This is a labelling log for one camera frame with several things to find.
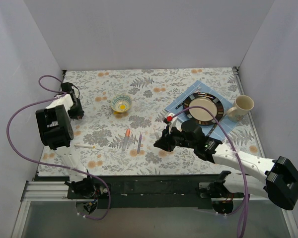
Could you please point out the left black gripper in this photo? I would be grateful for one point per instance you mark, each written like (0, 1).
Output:
(76, 111)

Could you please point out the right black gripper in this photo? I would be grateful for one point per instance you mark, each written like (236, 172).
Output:
(169, 138)

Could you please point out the purple pen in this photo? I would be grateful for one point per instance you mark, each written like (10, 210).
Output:
(139, 143)

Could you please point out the grey highlighter pen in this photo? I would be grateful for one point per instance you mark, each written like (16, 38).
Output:
(125, 140)

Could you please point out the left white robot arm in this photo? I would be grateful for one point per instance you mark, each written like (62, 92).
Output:
(56, 132)

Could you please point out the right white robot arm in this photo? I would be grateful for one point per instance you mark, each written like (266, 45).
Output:
(278, 179)

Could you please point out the yellow tipped white pen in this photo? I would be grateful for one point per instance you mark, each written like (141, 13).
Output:
(84, 146)

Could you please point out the dark striped plate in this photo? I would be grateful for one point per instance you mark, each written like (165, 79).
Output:
(204, 107)

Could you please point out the patterned glass bowl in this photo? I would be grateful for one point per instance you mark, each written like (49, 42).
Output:
(121, 103)

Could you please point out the floral table mat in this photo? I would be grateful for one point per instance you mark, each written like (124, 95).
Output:
(151, 90)

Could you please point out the cream ceramic mug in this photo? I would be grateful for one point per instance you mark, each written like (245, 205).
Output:
(242, 106)

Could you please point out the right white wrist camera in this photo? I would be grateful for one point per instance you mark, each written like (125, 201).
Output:
(171, 121)

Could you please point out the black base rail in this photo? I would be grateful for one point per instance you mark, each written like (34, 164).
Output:
(165, 191)

